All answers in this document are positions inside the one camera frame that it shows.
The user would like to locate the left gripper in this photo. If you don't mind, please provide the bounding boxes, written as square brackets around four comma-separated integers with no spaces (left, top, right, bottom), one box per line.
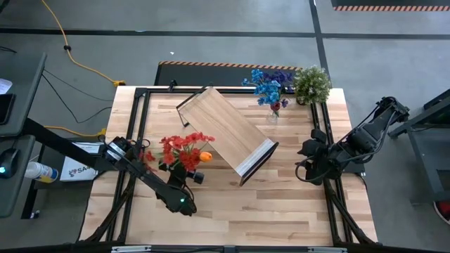
[157,162,205,190]

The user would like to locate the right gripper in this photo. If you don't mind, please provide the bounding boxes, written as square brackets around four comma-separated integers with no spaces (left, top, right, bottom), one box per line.
[297,128,340,186]

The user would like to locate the clear glass vase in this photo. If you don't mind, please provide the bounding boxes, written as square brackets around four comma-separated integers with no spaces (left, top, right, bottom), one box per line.
[266,108,281,124]

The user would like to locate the dark red artificial tulip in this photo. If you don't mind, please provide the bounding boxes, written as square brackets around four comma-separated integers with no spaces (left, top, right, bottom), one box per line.
[269,100,282,119]

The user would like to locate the wooden shelf black metal frame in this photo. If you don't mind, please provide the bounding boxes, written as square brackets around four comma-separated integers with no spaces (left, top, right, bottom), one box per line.
[175,84,281,187]

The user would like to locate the blue artificial flower bunch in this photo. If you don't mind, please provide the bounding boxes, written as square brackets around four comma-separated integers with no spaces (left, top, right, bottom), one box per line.
[241,68,282,106]

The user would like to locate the purple artificial flower bunch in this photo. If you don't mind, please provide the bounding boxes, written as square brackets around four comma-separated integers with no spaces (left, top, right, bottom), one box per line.
[263,70,295,108]

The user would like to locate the potted green plant white blossoms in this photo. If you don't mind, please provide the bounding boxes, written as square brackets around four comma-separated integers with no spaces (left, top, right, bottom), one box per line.
[290,65,332,106]

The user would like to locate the white printed cardboard box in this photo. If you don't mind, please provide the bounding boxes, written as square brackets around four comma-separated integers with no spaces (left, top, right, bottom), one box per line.
[59,141,103,182]

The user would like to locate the black hazard-striped floor mat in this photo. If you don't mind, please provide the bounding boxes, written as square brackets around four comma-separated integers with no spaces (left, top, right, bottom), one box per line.
[154,60,303,87]
[330,0,450,12]

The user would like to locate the grey metal stand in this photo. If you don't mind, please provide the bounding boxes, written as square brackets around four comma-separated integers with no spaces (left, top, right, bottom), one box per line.
[388,87,450,205]

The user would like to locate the black metal beam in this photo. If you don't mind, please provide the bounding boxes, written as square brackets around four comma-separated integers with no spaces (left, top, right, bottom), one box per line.
[20,117,106,169]

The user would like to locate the white spray can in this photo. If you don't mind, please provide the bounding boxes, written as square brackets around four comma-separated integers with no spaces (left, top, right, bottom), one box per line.
[24,161,59,184]

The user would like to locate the black computer mouse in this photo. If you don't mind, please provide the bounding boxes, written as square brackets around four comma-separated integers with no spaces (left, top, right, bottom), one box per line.
[0,148,20,179]

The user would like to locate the grey desk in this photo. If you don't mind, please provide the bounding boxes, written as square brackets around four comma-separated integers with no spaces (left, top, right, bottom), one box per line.
[0,52,49,219]

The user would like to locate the black smartphone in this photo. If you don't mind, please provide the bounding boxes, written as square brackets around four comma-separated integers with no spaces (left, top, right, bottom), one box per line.
[0,93,17,126]

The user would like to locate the white paper sheet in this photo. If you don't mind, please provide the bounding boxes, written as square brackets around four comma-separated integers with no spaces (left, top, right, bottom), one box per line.
[0,77,13,95]

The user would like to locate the silver metal bracket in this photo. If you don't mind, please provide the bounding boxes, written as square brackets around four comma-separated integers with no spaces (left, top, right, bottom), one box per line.
[111,245,153,253]
[308,246,348,253]

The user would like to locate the yellow extension cable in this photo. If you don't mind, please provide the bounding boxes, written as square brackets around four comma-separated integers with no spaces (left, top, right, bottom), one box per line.
[40,0,126,88]
[44,125,107,138]

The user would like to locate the black floor cable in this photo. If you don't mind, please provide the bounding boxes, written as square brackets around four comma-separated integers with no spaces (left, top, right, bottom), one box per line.
[41,68,114,124]

